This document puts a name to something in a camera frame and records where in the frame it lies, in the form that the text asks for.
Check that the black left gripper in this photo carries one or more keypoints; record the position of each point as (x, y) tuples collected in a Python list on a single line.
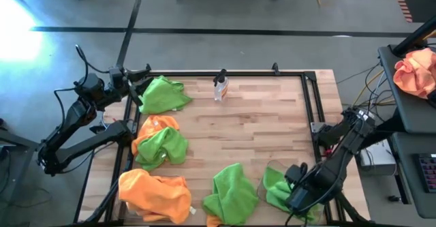
[(119, 82)]

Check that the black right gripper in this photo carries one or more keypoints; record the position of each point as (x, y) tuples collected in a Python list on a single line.
[(303, 199)]

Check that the orange microfiber towel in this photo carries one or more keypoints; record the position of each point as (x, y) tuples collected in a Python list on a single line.
[(156, 124), (153, 196), (213, 221)]

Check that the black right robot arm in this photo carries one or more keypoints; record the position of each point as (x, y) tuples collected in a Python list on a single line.
[(344, 148)]

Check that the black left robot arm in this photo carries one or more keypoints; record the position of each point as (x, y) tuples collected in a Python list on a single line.
[(88, 144)]

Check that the clear plastic basket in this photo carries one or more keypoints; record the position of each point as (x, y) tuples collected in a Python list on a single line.
[(277, 164), (126, 213)]

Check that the clear spray bottle orange label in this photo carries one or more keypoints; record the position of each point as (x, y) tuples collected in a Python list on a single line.
[(221, 90)]

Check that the white equipment box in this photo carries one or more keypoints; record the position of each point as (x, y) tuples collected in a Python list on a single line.
[(378, 157)]

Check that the grey desk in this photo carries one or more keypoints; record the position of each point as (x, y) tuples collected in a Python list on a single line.
[(408, 186)]

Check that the grey metal stand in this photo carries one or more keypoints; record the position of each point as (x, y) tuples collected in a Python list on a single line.
[(34, 145)]

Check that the black backlit keyboard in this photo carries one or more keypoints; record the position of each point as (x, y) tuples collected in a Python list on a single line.
[(427, 172)]

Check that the grey side cart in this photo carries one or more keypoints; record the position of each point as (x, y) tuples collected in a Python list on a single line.
[(408, 114)]

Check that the peach orange crumpled cloth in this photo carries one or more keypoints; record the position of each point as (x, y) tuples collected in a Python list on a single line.
[(413, 73)]

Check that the black diagonal stand beam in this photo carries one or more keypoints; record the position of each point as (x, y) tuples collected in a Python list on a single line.
[(413, 37)]

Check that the black frame clamp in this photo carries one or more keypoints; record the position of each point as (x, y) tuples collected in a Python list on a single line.
[(275, 68), (148, 68)]

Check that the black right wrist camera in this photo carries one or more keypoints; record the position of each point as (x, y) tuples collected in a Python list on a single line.
[(295, 174)]

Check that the black aluminium rig frame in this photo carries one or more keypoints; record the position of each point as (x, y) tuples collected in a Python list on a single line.
[(190, 73)]

